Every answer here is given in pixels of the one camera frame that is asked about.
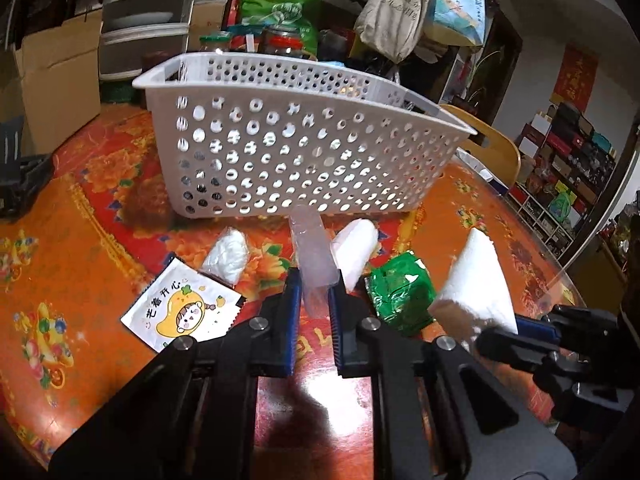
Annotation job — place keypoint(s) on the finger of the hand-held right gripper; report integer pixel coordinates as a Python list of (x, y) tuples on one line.
[(537, 328), (507, 349)]

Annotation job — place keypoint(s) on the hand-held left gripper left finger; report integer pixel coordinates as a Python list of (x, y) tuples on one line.
[(293, 320)]

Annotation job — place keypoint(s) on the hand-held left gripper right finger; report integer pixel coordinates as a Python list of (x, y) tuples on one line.
[(335, 332)]

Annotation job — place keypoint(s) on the clear plastic packet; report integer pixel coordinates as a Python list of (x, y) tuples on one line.
[(312, 255)]

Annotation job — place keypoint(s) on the white tissue paper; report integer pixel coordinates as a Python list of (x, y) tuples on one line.
[(475, 285)]

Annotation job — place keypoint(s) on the white perforated plastic basket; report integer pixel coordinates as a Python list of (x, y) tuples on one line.
[(300, 145)]

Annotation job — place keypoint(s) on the green foil packet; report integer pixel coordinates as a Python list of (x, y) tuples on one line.
[(400, 295)]

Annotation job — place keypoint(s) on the white oblong packet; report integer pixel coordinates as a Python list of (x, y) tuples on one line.
[(356, 252)]

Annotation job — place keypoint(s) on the white crumpled plastic bag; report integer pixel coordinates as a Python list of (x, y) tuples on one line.
[(227, 257)]

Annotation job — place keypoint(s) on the white cartoon mango packet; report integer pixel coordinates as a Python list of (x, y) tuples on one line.
[(182, 310)]

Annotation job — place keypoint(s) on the cluttered storage shelf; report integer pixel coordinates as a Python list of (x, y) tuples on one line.
[(565, 175)]

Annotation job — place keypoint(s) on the wooden chair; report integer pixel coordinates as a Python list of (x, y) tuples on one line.
[(492, 147)]

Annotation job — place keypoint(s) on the orange floral tablecloth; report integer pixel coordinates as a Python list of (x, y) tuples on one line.
[(90, 260)]

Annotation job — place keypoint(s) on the red-lid glass jar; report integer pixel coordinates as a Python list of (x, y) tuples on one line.
[(282, 42)]

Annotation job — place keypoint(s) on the small green-lid glass jar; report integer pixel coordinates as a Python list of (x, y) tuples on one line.
[(216, 42)]

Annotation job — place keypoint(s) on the black plastic crate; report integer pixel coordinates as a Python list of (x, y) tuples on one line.
[(22, 175)]

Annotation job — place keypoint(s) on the green shopping bag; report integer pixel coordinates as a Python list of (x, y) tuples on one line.
[(280, 7)]

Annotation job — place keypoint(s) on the beige canvas tote bag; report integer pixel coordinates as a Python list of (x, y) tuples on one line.
[(392, 15)]

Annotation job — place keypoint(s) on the blue printed paper bag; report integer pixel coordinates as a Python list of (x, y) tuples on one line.
[(457, 7)]

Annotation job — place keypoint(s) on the large cardboard box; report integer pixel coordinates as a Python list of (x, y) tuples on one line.
[(55, 85)]

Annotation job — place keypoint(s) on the grey plastic drawer unit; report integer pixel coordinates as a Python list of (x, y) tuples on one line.
[(145, 20)]

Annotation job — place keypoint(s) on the red wall hanging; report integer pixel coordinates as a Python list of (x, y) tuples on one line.
[(575, 77)]

